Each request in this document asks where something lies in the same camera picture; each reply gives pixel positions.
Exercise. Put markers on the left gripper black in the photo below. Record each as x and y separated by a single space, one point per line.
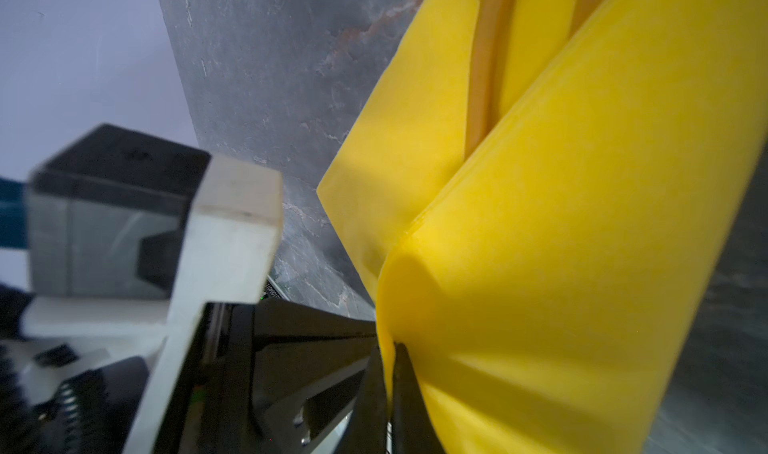
288 376

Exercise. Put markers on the yellow paper napkin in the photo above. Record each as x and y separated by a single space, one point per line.
544 286

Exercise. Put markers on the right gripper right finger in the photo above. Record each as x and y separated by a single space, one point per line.
412 430

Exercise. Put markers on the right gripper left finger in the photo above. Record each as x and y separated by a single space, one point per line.
366 431

